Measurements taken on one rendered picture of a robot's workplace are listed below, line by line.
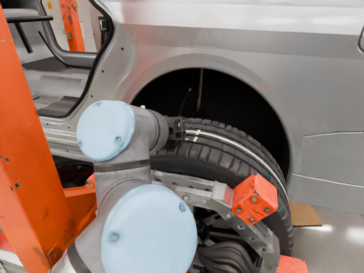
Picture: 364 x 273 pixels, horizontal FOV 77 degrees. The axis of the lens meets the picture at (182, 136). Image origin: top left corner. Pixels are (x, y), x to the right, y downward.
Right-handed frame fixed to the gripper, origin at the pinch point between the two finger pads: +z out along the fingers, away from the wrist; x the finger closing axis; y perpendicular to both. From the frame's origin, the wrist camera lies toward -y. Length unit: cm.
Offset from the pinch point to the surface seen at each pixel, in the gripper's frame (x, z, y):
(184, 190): -14.4, -10.1, 6.4
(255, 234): -25.3, -4.8, 22.9
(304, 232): -75, 134, 55
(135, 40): 36.3, 13.6, -21.1
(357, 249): -82, 133, 89
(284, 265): -37.3, 6.0, 30.2
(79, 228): -40, 16, -50
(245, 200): -15.6, -10.1, 21.0
